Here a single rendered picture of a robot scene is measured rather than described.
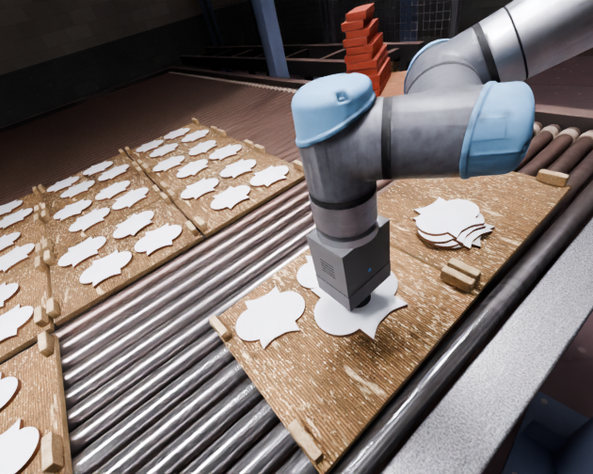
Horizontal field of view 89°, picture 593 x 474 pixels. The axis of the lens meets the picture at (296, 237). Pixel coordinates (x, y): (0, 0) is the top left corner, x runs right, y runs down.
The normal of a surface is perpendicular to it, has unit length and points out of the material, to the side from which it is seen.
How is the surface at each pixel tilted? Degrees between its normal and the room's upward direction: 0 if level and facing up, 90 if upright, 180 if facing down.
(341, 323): 0
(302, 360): 0
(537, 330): 0
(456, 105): 31
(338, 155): 87
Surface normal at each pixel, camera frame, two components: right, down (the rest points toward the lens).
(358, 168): -0.22, 0.80
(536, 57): -0.04, 0.88
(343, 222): -0.07, 0.67
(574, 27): -0.31, 0.63
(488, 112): -0.29, -0.06
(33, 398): -0.21, -0.74
